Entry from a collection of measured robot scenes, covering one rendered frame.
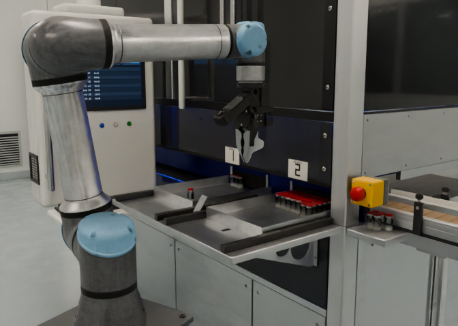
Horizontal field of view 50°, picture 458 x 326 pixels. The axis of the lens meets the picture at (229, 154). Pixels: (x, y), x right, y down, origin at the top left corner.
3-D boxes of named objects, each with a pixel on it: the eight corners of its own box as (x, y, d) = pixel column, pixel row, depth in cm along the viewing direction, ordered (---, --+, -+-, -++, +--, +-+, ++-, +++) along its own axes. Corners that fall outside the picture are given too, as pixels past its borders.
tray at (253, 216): (285, 200, 171) (285, 190, 171) (344, 217, 151) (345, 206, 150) (206, 217, 151) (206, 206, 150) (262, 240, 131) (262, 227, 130)
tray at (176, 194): (228, 183, 198) (228, 174, 197) (271, 196, 178) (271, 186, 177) (153, 196, 178) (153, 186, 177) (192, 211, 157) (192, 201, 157)
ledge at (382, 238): (376, 226, 149) (376, 219, 149) (414, 236, 139) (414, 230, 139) (346, 234, 141) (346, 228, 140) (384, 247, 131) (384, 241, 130)
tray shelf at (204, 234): (221, 185, 202) (221, 181, 202) (358, 228, 147) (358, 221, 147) (112, 204, 174) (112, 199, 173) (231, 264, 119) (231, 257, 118)
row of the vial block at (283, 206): (279, 205, 164) (279, 192, 163) (319, 218, 150) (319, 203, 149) (274, 206, 163) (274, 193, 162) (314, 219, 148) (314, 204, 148)
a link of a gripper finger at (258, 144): (266, 162, 132) (267, 128, 130) (249, 164, 128) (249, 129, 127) (259, 160, 134) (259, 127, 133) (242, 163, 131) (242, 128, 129)
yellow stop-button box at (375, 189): (366, 199, 142) (367, 174, 141) (387, 204, 136) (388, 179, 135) (349, 203, 138) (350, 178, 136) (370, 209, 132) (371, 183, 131)
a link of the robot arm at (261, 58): (227, 22, 127) (255, 24, 132) (227, 65, 129) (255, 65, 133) (243, 20, 121) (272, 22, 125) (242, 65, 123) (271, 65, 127)
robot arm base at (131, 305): (110, 351, 95) (108, 303, 93) (58, 329, 103) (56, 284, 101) (161, 318, 107) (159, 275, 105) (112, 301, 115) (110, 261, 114)
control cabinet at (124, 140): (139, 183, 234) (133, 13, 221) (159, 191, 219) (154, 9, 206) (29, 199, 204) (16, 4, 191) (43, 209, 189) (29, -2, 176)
